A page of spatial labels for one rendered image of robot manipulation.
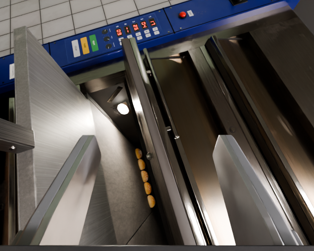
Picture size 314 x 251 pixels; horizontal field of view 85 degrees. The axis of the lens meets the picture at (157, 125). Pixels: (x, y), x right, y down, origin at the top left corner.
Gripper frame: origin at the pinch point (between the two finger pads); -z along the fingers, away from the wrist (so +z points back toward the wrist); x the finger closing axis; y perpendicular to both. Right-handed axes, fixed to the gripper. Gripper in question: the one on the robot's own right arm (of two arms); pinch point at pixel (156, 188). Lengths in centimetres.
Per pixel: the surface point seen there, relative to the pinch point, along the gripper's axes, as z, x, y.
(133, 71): -43.1, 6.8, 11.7
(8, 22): -91, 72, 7
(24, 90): -24.4, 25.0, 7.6
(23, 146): -13.5, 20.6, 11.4
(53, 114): -29.4, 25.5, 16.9
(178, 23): -75, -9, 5
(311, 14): -185, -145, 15
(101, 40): -71, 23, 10
